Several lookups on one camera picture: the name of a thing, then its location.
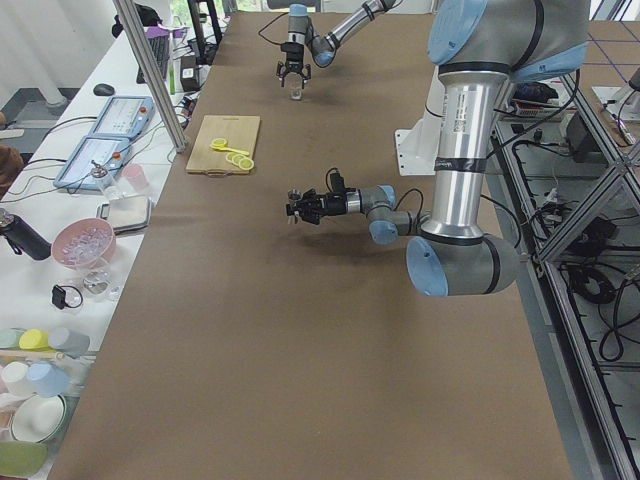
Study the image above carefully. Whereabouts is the clear glass cup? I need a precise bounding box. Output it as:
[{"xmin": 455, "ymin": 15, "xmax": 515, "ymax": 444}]
[{"xmin": 289, "ymin": 85, "xmax": 304, "ymax": 101}]

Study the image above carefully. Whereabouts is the blue cup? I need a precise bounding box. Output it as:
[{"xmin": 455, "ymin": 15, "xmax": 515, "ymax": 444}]
[{"xmin": 26, "ymin": 362, "xmax": 70, "ymax": 398}]

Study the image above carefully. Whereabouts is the white bowl green rim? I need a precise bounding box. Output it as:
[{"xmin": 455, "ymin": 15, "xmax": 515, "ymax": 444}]
[{"xmin": 10, "ymin": 395, "xmax": 66, "ymax": 442}]

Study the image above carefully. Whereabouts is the green cup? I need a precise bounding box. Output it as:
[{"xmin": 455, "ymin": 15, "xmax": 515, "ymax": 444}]
[{"xmin": 0, "ymin": 328, "xmax": 25, "ymax": 350}]

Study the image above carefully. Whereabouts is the lemon slice near handle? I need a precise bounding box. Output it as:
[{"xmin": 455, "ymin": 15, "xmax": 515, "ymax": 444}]
[{"xmin": 239, "ymin": 157, "xmax": 254, "ymax": 171}]

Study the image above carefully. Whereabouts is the yellow cup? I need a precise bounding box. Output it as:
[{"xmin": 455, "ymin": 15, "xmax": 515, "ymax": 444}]
[{"xmin": 18, "ymin": 329, "xmax": 52, "ymax": 352}]

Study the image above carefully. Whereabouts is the white camera mast base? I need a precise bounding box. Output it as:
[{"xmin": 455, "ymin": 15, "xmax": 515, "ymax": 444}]
[{"xmin": 395, "ymin": 68, "xmax": 445, "ymax": 176}]

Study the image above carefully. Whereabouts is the wine glass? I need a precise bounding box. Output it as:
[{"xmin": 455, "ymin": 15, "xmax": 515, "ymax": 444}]
[{"xmin": 82, "ymin": 258, "xmax": 113, "ymax": 297}]

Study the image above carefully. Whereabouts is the pink bowl with ice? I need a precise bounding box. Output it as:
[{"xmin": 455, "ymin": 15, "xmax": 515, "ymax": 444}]
[{"xmin": 51, "ymin": 218, "xmax": 116, "ymax": 270}]

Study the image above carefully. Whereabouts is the glass oil dispenser bottle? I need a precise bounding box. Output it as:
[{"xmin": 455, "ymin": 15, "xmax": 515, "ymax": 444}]
[{"xmin": 91, "ymin": 161, "xmax": 124, "ymax": 201}]

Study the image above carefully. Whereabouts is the grey cup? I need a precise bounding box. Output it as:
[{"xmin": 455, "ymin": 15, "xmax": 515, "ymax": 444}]
[{"xmin": 48, "ymin": 327, "xmax": 90, "ymax": 358}]

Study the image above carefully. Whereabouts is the black thermos bottle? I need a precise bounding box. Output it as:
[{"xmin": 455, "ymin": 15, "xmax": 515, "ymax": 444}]
[{"xmin": 1, "ymin": 208, "xmax": 51, "ymax": 261}]

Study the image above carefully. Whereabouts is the yellow plastic knife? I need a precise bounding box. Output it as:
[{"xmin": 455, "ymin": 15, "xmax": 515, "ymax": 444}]
[{"xmin": 223, "ymin": 144, "xmax": 249, "ymax": 156}]

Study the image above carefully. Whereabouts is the black keyboard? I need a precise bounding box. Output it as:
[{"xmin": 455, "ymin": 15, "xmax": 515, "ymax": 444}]
[{"xmin": 147, "ymin": 36, "xmax": 170, "ymax": 81}]

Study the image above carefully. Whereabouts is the metal tray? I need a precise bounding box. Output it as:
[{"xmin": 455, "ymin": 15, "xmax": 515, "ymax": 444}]
[{"xmin": 102, "ymin": 196, "xmax": 152, "ymax": 234}]

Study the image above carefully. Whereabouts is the steel jigger measuring cup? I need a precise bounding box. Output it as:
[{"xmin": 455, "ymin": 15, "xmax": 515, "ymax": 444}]
[{"xmin": 285, "ymin": 189, "xmax": 302, "ymax": 225}]

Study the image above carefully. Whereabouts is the far blue teach pendant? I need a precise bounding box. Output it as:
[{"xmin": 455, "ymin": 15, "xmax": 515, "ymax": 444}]
[{"xmin": 90, "ymin": 96, "xmax": 155, "ymax": 139}]

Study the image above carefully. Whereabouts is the wooden cutting board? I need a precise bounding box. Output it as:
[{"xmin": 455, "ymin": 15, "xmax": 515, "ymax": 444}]
[{"xmin": 186, "ymin": 115, "xmax": 261, "ymax": 176}]

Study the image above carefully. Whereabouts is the small pink cup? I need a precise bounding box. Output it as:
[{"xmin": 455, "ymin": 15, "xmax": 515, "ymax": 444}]
[{"xmin": 121, "ymin": 163, "xmax": 149, "ymax": 193}]

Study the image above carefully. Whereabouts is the blue teach pendant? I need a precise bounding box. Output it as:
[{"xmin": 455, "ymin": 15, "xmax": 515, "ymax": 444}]
[
  {"xmin": 90, "ymin": 96, "xmax": 155, "ymax": 139},
  {"xmin": 53, "ymin": 135, "xmax": 131, "ymax": 190}
]

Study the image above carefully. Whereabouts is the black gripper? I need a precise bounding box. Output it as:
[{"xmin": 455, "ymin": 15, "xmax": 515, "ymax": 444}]
[
  {"xmin": 276, "ymin": 41, "xmax": 311, "ymax": 88},
  {"xmin": 292, "ymin": 170, "xmax": 360, "ymax": 225}
]

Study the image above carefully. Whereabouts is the computer mouse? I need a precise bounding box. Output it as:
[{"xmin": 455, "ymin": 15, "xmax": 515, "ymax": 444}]
[{"xmin": 93, "ymin": 83, "xmax": 115, "ymax": 97}]

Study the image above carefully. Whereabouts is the near blue teach pendant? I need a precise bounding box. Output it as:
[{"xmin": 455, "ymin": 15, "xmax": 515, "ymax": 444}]
[{"xmin": 53, "ymin": 135, "xmax": 131, "ymax": 190}]

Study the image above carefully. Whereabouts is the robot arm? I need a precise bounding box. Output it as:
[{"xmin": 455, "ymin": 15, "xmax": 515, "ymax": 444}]
[
  {"xmin": 276, "ymin": 0, "xmax": 401, "ymax": 89},
  {"xmin": 286, "ymin": 1, "xmax": 590, "ymax": 297}
]

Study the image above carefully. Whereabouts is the aluminium frame post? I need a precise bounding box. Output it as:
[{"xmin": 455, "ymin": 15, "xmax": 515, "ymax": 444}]
[{"xmin": 113, "ymin": 0, "xmax": 187, "ymax": 153}]

